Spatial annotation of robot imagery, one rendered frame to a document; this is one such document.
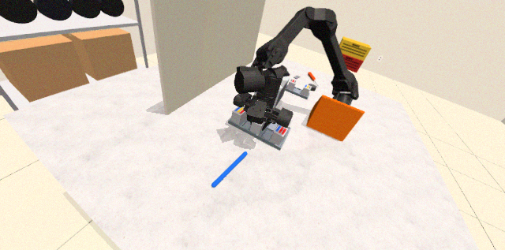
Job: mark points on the grey flat panel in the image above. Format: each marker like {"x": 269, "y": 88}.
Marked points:
{"x": 201, "y": 42}

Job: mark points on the blue rod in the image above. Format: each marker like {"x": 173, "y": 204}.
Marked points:
{"x": 227, "y": 170}

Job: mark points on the orange rounded rod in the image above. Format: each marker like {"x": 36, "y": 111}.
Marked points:
{"x": 312, "y": 77}

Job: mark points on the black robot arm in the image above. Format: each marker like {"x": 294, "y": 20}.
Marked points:
{"x": 323, "y": 24}

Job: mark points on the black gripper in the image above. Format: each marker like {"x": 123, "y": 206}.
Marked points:
{"x": 282, "y": 117}

